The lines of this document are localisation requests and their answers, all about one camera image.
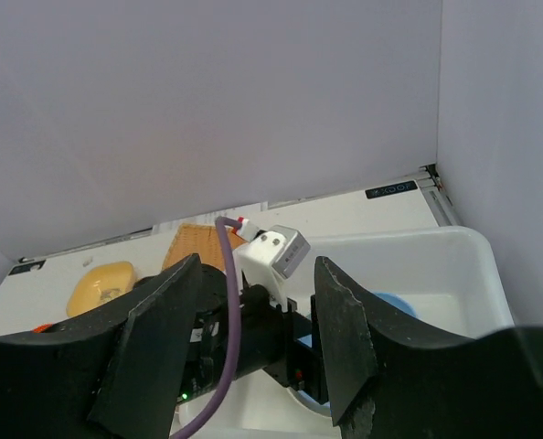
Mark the woven bamboo tray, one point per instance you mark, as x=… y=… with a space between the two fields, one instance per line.
x=192 y=238

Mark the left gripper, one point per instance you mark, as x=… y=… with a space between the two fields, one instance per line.
x=269 y=341

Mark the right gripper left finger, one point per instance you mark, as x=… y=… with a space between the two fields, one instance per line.
x=113 y=372

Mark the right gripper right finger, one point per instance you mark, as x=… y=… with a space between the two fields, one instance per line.
x=390 y=375

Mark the table label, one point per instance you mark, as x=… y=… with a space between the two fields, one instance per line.
x=27 y=267
x=391 y=189

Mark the white plastic bin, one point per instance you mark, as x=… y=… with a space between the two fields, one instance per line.
x=448 y=275

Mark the left table label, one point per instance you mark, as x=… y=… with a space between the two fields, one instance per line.
x=27 y=267

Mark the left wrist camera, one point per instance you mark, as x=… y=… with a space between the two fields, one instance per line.
x=269 y=257

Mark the yellow square plate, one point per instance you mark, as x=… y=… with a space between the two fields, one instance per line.
x=100 y=285

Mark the right table label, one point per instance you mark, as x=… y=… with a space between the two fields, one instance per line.
x=391 y=189

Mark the orange round plate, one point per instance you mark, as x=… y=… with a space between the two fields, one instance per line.
x=42 y=328

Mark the cream round plate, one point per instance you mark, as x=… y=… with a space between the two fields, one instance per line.
x=310 y=412

